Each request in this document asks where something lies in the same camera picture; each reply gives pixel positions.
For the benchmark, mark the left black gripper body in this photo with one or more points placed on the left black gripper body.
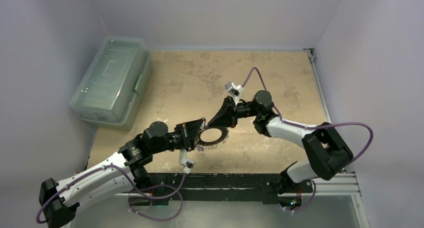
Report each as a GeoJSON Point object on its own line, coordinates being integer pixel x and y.
{"type": "Point", "coordinates": [177, 138]}

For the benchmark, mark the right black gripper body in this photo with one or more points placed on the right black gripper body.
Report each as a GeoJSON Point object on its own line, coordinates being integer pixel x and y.
{"type": "Point", "coordinates": [233, 110]}

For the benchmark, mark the large keyring with keys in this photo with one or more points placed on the large keyring with keys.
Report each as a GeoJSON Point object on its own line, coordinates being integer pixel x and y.
{"type": "Point", "coordinates": [208, 144]}

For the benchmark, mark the translucent green plastic storage box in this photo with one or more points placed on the translucent green plastic storage box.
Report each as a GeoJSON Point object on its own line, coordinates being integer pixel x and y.
{"type": "Point", "coordinates": [114, 85]}

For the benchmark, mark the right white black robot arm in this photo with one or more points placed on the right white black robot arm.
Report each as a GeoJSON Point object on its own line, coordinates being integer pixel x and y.
{"type": "Point", "coordinates": [326, 151]}

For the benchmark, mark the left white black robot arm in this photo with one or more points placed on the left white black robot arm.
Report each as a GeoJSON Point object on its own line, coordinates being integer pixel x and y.
{"type": "Point", "coordinates": [59, 200]}

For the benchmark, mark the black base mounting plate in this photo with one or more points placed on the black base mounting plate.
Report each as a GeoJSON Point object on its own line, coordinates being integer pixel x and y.
{"type": "Point", "coordinates": [267, 188]}

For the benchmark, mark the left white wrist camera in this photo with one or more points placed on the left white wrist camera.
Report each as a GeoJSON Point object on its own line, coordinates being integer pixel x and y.
{"type": "Point", "coordinates": [187, 163]}

